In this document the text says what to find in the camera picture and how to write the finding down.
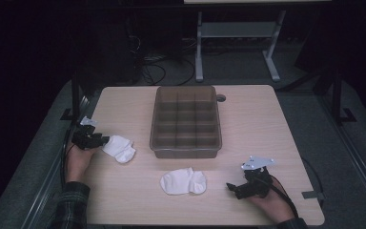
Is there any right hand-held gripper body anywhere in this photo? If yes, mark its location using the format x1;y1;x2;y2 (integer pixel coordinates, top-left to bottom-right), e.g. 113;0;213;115
234;155;276;200

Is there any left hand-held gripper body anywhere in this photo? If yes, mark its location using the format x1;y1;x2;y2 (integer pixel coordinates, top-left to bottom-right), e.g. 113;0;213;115
71;116;104;151

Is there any white sock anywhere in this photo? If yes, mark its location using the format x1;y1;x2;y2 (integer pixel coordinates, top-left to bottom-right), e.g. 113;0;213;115
159;167;208;196
102;135;137;164

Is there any brown divided storage box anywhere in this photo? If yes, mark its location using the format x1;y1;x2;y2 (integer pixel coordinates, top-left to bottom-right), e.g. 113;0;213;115
149;85;223;159

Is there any person's left hand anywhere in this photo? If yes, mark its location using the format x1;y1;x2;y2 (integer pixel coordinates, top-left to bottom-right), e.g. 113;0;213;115
64;144;99;183

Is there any person's right hand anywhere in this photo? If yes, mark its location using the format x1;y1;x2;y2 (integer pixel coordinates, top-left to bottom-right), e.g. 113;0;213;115
246;177;295;224

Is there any black upright stand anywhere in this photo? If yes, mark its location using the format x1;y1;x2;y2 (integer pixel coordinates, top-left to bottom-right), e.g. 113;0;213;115
60;71;88;122
330;68;357;126

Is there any grey table edge clip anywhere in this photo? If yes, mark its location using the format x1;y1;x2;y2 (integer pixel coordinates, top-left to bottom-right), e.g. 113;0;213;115
301;190;327;200

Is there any grey metal stand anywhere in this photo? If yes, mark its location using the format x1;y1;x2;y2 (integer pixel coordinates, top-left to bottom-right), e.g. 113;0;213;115
194;10;287;83

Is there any left hand-held gripper cable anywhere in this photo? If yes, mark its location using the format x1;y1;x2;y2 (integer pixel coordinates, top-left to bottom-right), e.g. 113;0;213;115
59;126;78;189

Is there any hand-held gripper cable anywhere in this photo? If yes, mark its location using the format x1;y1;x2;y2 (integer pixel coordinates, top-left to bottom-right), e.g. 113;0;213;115
256;176;300;219
59;126;78;189

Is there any right hand-held gripper cable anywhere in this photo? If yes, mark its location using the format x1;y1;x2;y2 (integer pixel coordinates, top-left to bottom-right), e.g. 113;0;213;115
256;176;300;219

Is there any thin black cable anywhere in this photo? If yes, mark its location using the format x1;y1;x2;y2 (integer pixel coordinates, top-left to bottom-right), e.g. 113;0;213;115
299;156;326;195

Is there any aluminium floor rail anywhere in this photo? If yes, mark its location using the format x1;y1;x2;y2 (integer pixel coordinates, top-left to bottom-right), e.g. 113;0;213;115
316;94;366;221
21;94;92;229

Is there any tangle of black floor cables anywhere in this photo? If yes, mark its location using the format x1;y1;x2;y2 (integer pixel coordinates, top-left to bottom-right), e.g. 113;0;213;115
128;34;196;87

